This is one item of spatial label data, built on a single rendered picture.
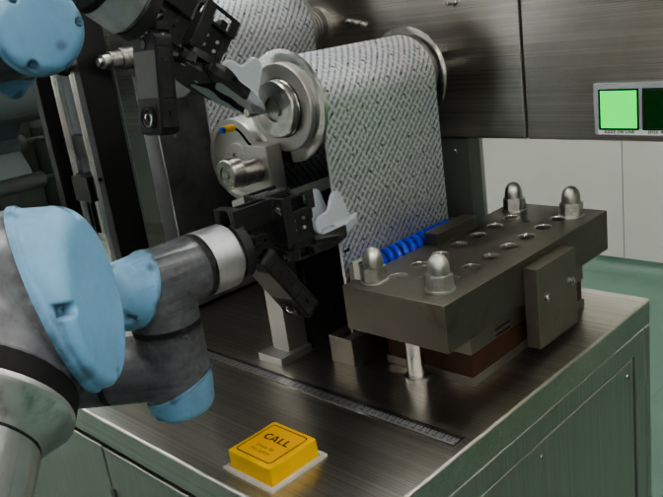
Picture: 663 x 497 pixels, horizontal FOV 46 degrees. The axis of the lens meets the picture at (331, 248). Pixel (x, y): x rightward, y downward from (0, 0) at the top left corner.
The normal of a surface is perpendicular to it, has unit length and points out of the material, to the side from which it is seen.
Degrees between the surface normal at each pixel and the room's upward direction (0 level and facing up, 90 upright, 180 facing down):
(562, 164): 90
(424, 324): 90
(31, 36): 90
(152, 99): 82
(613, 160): 90
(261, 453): 0
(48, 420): 115
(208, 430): 0
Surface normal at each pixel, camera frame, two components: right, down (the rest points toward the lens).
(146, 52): -0.68, 0.17
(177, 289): 0.71, 0.12
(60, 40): 0.50, 0.20
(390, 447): -0.14, -0.95
